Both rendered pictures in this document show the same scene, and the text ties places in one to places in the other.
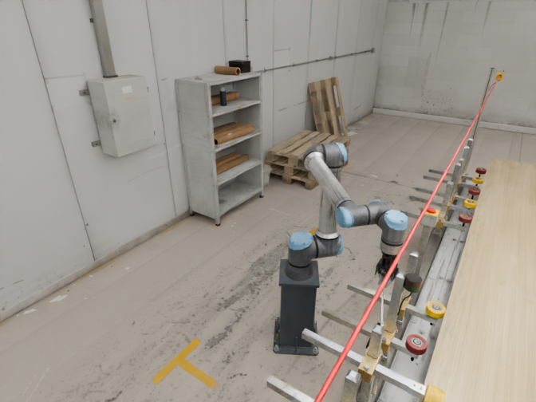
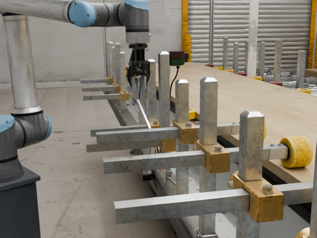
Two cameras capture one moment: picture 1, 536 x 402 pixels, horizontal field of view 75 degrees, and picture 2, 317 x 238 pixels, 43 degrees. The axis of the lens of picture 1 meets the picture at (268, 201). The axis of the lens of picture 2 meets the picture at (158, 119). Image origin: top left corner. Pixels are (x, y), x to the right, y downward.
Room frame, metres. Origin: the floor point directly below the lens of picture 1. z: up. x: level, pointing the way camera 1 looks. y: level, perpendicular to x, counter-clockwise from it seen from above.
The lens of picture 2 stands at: (0.08, 0.54, 1.26)
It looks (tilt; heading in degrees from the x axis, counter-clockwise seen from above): 13 degrees down; 314
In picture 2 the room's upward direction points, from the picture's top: 1 degrees counter-clockwise
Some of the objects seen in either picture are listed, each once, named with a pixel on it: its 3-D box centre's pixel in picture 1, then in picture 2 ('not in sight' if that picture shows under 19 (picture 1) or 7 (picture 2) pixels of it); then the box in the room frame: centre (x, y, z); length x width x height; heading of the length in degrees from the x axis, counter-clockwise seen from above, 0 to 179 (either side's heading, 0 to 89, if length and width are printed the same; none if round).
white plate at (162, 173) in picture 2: not in sight; (157, 160); (1.14, -0.53, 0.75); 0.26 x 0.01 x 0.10; 146
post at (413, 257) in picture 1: (405, 293); (151, 114); (1.31, -0.67, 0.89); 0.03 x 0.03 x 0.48; 56
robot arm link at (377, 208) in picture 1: (378, 214); (111, 14); (1.34, -0.48, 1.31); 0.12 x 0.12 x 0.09; 13
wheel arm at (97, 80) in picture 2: (450, 182); (106, 80); (2.76, -1.57, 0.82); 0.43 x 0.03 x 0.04; 56
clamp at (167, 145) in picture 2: (387, 336); (166, 140); (1.08, -0.52, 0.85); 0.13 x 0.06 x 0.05; 146
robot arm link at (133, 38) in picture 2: (392, 246); (138, 38); (1.23, -0.52, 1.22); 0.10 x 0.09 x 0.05; 56
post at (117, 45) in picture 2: (450, 193); (118, 75); (2.35, -1.36, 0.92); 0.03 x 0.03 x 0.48; 56
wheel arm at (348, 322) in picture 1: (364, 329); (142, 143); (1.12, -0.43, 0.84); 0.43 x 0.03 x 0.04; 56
